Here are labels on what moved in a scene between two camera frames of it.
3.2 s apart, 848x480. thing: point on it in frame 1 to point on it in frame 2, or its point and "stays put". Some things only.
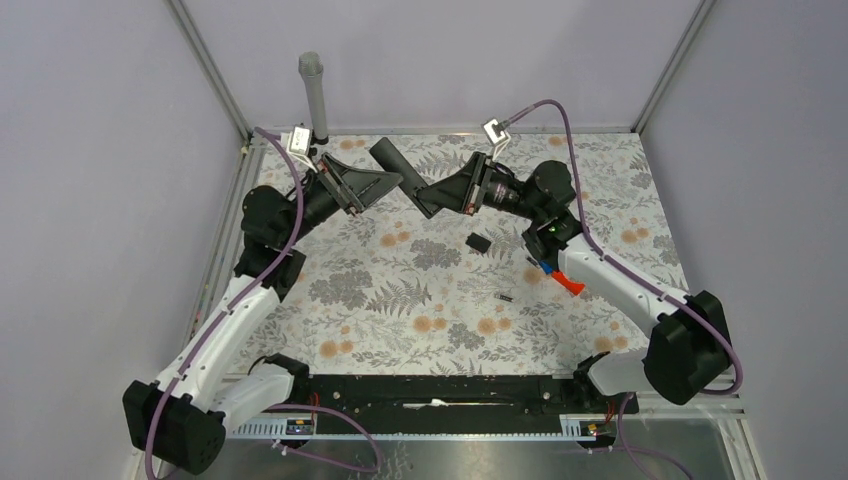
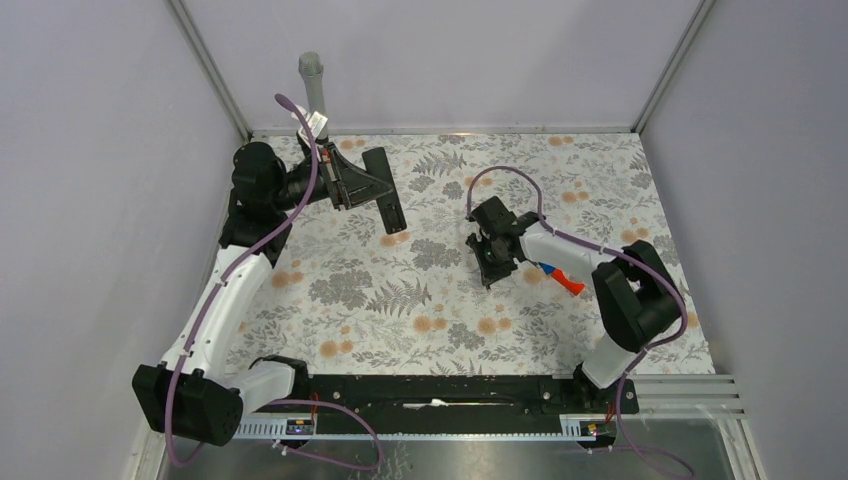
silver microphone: [311, 66] stays put
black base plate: [460, 402] stays put
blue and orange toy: [574, 287] stays put
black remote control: [386, 153] to [376, 163]
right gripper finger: [458, 190] to [491, 275]
